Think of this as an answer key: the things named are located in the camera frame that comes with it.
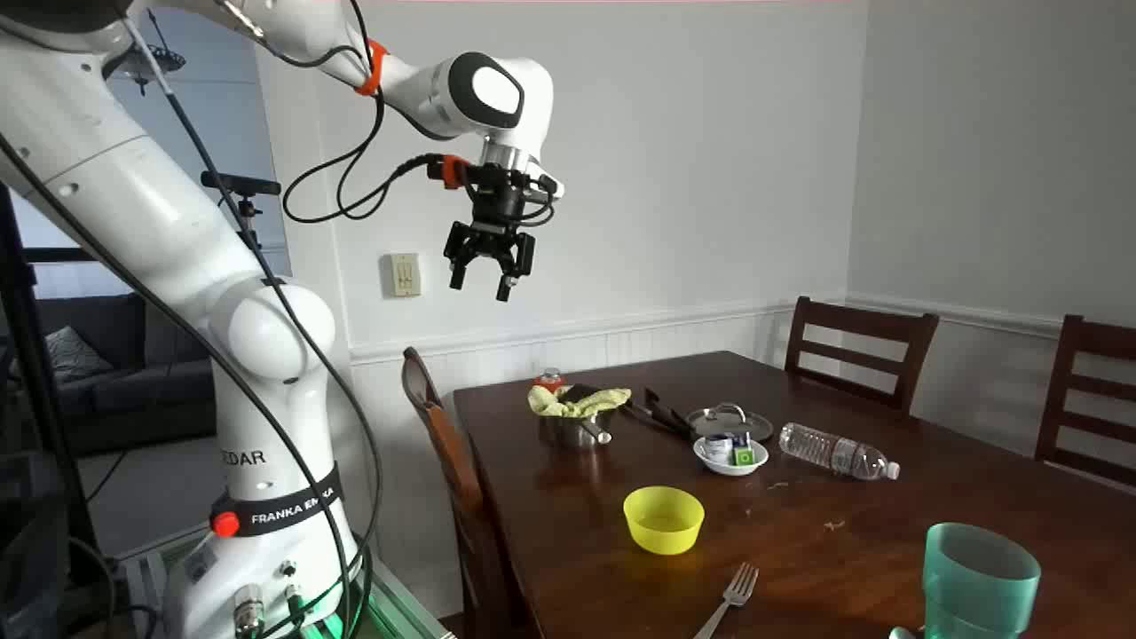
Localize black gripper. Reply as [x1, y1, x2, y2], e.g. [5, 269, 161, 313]
[445, 164, 557, 300]

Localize silver fork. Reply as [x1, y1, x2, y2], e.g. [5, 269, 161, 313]
[692, 564, 759, 639]

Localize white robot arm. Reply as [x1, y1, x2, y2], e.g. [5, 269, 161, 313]
[0, 0, 560, 639]

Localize small white bowl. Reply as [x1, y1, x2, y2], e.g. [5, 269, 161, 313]
[692, 432, 770, 478]

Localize yellow bowl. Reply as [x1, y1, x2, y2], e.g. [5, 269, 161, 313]
[621, 486, 708, 556]

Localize metal pot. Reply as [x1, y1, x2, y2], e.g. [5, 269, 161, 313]
[539, 419, 611, 451]

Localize black tongs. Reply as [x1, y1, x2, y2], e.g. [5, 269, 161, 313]
[624, 386, 696, 444]

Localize silver pot lid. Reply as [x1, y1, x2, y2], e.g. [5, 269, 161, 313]
[692, 402, 778, 441]

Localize dark wooden chair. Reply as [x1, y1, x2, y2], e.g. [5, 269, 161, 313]
[1034, 316, 1136, 486]
[783, 296, 938, 413]
[402, 349, 518, 639]

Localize clear plastic water bottle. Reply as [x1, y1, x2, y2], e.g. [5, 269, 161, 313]
[778, 422, 902, 483]

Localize dark grey sofa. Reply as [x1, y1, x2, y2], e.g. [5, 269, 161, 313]
[40, 296, 212, 455]

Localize teal plastic cup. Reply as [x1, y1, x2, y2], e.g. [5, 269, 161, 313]
[924, 521, 1040, 639]

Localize white wall switch plate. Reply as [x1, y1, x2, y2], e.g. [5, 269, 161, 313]
[380, 252, 423, 298]

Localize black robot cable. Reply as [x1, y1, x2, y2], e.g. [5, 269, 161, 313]
[281, 92, 446, 228]

